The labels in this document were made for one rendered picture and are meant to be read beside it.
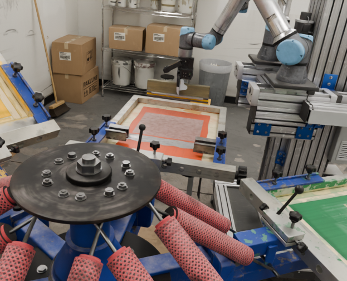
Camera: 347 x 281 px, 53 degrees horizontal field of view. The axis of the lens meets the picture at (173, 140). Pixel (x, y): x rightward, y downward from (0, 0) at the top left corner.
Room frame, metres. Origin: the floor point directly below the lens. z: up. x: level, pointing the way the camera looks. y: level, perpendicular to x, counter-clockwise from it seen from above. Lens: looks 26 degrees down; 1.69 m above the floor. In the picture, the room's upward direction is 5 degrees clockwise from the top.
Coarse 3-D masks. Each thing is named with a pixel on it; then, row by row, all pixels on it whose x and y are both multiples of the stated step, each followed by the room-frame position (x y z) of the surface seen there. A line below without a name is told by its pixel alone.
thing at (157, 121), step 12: (144, 108) 1.94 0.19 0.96; (156, 108) 1.96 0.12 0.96; (144, 120) 1.75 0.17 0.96; (156, 120) 1.77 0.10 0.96; (168, 120) 1.79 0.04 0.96; (132, 132) 1.59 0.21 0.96; (144, 132) 1.60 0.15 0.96; (156, 132) 1.61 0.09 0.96; (120, 144) 1.44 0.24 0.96; (132, 144) 1.45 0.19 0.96; (144, 144) 1.46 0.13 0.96
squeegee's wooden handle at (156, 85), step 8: (152, 80) 1.90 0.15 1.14; (160, 80) 1.90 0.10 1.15; (152, 88) 1.90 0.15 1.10; (160, 88) 1.89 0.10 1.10; (168, 88) 1.89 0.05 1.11; (176, 88) 1.88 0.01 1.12; (192, 88) 1.87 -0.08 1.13; (200, 88) 1.86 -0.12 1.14; (208, 88) 1.86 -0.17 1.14; (200, 96) 1.86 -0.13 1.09; (208, 96) 1.86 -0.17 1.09
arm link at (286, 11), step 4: (280, 0) 2.35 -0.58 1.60; (284, 0) 2.33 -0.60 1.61; (288, 0) 2.33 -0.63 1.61; (280, 4) 2.34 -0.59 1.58; (284, 4) 2.33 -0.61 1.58; (288, 4) 2.34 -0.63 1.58; (284, 8) 2.33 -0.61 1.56; (288, 8) 2.34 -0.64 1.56; (284, 12) 2.33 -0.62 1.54; (288, 12) 2.34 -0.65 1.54; (288, 16) 2.35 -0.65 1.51; (288, 20) 2.33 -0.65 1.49
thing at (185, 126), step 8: (184, 112) 1.94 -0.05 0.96; (176, 120) 1.80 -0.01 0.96; (184, 120) 1.81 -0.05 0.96; (192, 120) 1.82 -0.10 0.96; (200, 120) 1.83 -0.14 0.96; (208, 120) 1.85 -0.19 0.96; (176, 128) 1.69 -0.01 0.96; (184, 128) 1.70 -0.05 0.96; (192, 128) 1.71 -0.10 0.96; (200, 128) 1.72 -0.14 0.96; (168, 136) 1.58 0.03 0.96; (176, 136) 1.59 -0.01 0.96; (184, 136) 1.60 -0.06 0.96; (192, 136) 1.61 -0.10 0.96; (200, 136) 1.62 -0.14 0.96; (160, 152) 1.40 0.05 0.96; (168, 152) 1.41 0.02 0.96; (176, 152) 1.41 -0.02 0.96; (184, 152) 1.42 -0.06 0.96; (192, 152) 1.43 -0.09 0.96; (200, 160) 1.36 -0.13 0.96
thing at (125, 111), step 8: (136, 96) 2.04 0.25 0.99; (144, 96) 2.06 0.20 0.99; (128, 104) 1.89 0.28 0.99; (152, 104) 2.02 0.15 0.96; (160, 104) 2.02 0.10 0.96; (168, 104) 2.01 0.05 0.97; (176, 104) 2.00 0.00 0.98; (184, 104) 2.00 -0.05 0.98; (192, 104) 2.00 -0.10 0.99; (200, 104) 2.01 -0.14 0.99; (120, 112) 1.76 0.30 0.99; (128, 112) 1.82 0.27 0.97; (208, 112) 1.98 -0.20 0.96; (216, 112) 1.97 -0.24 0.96; (224, 112) 1.91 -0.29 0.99; (112, 120) 1.63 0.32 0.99; (120, 120) 1.67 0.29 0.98; (224, 120) 1.78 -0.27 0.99; (224, 128) 1.67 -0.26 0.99
